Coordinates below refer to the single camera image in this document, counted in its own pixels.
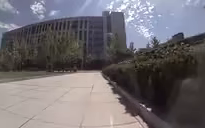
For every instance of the grass lawn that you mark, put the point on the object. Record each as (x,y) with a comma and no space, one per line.
(13,75)

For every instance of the large curved grey building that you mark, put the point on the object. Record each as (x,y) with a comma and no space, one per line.
(90,30)

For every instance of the row of trees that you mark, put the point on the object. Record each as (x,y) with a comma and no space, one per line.
(65,50)

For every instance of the green planted hedge bed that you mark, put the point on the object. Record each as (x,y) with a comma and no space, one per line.
(160,73)

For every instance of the pale concrete slab pavement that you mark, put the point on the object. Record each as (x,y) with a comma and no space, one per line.
(70,100)

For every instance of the low dark building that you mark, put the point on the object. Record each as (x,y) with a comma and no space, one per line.
(178,36)

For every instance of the grey concrete kerb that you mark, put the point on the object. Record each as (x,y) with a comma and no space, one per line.
(146,115)

